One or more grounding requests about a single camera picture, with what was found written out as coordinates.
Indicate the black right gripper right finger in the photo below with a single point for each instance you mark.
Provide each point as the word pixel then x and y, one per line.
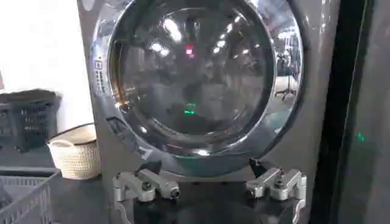
pixel 280 182

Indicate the grey plastic laundry basket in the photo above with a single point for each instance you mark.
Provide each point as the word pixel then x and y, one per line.
pixel 24 198

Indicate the cream woven laundry basket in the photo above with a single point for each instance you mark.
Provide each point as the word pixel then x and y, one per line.
pixel 76 155

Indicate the grey dryer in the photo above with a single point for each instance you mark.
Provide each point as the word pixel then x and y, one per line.
pixel 307 128
pixel 365 121

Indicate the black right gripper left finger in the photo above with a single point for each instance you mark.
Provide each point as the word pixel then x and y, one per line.
pixel 143 181

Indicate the dark plastic laundry basket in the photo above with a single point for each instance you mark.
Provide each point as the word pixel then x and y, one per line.
pixel 29 120

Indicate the round glass dryer door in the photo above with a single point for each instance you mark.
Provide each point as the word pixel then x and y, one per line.
pixel 195 79

